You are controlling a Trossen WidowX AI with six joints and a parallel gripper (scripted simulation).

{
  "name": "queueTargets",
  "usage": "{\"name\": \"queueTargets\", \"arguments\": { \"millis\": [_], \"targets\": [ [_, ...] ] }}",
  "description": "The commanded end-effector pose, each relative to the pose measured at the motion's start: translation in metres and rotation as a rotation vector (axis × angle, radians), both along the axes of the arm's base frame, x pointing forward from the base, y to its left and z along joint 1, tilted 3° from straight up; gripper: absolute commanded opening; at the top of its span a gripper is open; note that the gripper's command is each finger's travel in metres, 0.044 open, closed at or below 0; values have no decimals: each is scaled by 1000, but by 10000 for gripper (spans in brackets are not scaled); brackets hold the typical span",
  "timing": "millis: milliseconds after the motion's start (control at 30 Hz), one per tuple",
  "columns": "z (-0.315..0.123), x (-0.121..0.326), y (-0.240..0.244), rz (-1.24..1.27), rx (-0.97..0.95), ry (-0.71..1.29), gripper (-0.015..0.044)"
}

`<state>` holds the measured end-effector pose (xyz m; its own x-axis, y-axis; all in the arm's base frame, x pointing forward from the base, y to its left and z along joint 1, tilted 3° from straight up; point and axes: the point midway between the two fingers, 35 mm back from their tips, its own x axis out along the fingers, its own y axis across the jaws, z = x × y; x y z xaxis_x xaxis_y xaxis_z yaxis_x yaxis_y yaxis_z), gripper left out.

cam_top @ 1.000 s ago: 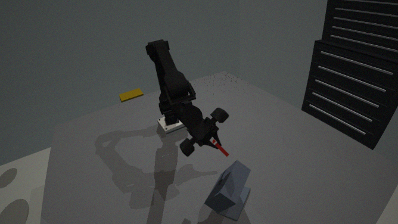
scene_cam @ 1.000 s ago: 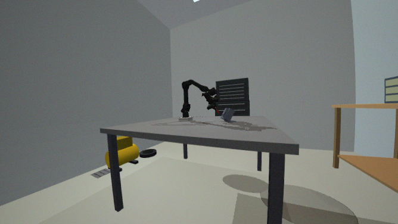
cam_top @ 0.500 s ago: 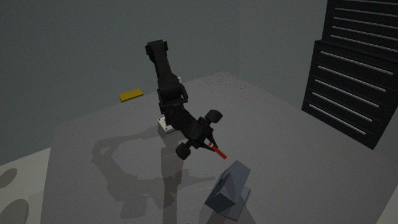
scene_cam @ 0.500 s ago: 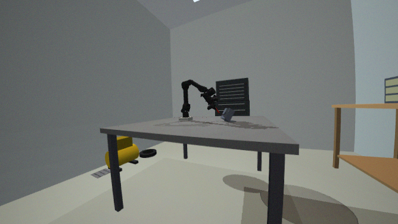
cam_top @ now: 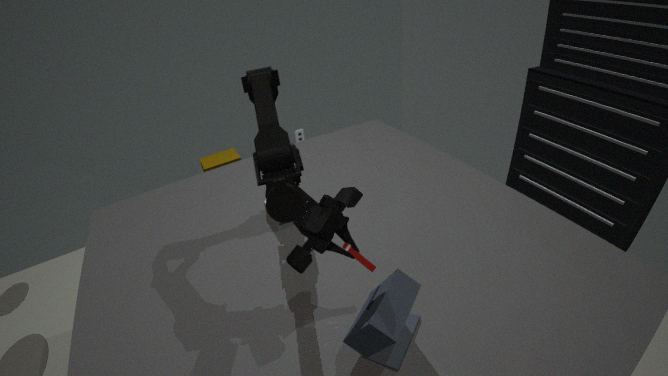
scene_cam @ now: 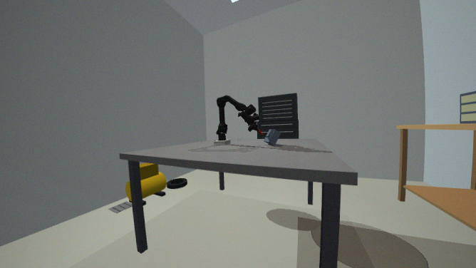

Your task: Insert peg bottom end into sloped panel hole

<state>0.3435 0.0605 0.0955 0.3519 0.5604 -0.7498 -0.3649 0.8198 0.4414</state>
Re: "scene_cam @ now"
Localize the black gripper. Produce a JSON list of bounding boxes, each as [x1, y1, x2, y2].
[[245, 116, 259, 132]]

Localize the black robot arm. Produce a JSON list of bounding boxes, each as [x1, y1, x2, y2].
[[216, 96, 259, 140]]

